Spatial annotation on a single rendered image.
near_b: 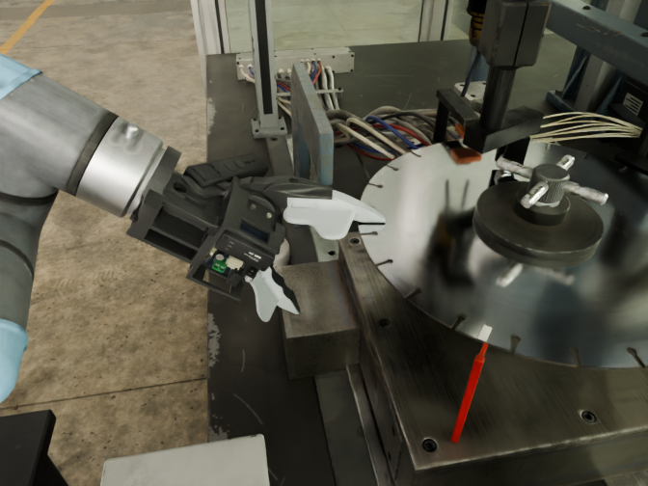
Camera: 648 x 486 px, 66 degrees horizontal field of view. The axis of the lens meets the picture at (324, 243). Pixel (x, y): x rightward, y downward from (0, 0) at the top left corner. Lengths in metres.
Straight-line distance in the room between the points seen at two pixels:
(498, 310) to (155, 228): 0.27
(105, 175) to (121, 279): 1.52
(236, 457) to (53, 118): 0.28
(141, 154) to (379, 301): 0.27
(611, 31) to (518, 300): 0.43
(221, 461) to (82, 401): 1.26
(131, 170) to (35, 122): 0.07
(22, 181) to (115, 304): 1.42
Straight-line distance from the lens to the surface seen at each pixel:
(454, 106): 0.63
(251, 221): 0.42
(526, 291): 0.43
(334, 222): 0.43
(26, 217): 0.47
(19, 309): 0.40
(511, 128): 0.52
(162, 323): 1.73
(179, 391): 1.55
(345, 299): 0.57
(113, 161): 0.42
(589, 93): 1.21
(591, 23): 0.79
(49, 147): 0.42
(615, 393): 0.52
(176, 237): 0.42
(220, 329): 0.65
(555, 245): 0.47
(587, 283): 0.46
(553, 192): 0.47
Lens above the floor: 1.23
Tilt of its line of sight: 39 degrees down
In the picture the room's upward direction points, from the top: straight up
